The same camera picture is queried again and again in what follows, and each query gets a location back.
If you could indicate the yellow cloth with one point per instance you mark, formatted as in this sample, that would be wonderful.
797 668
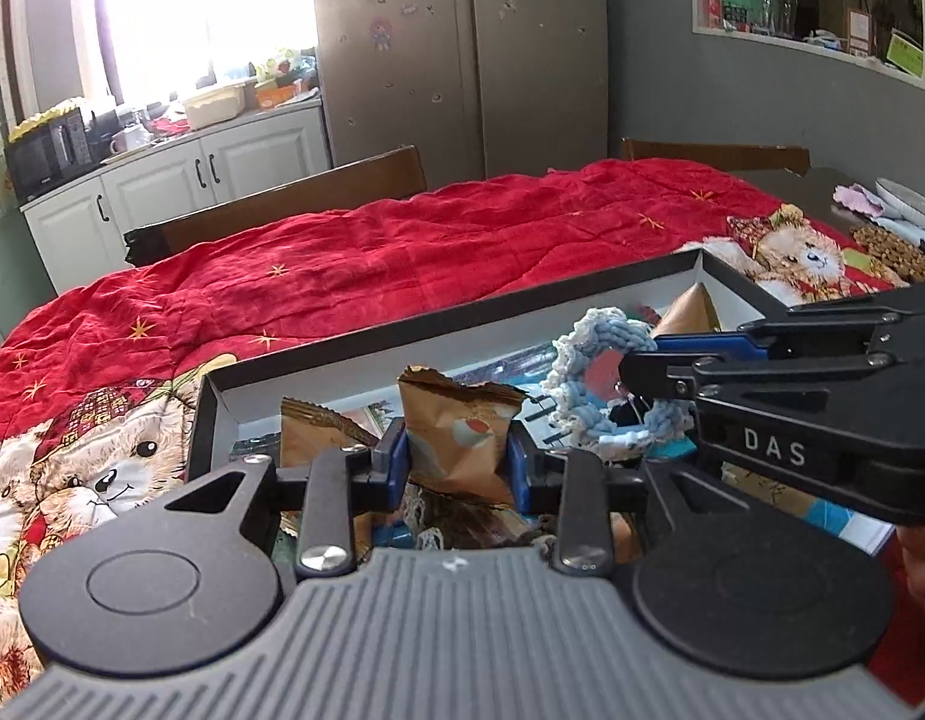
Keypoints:
46 116

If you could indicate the white mug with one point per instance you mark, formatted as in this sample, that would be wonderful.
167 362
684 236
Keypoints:
126 141

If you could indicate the person's right hand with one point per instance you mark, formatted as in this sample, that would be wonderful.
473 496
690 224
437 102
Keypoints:
924 570

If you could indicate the cream plastic container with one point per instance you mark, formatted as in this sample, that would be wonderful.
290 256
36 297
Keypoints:
214 105

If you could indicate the steel refrigerator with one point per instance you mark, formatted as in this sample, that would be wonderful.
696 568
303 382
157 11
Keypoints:
462 52

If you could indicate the blue white scrunchie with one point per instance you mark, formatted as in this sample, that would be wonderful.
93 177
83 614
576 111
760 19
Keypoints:
575 405

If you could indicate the red printed blanket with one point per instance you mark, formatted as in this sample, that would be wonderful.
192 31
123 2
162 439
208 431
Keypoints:
432 240

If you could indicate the white plate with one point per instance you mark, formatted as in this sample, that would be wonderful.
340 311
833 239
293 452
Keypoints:
909 199

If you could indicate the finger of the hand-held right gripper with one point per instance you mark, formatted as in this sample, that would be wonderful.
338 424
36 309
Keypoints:
770 376
717 345

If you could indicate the black microwave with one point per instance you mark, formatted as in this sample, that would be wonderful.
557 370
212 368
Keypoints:
49 154

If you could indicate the pink cloth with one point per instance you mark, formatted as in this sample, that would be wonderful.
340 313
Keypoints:
858 199

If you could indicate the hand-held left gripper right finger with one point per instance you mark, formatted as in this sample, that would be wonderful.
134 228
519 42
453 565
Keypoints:
524 472

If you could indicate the clear drinking glasses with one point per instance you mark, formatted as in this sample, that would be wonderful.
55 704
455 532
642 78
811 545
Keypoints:
781 7

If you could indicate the orange box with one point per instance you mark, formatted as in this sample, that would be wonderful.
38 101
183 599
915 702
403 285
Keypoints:
274 94

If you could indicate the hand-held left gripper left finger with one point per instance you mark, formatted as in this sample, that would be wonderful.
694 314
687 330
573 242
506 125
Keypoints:
391 465

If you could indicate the white kitchen cabinet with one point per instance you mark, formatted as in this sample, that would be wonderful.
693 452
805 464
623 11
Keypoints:
244 157

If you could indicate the olive white scrunchie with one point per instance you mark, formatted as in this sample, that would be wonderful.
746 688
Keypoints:
470 521

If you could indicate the cartoon fridge magnet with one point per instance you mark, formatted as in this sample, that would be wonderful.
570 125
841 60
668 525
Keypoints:
380 35

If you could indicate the brown triangular snack packet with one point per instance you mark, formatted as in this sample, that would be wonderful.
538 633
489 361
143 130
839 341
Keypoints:
687 311
455 435
319 435

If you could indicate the black shallow box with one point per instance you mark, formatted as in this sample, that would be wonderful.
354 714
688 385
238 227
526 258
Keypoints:
342 390

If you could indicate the wooden chair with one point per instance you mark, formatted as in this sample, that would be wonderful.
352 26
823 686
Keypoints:
282 202
717 154

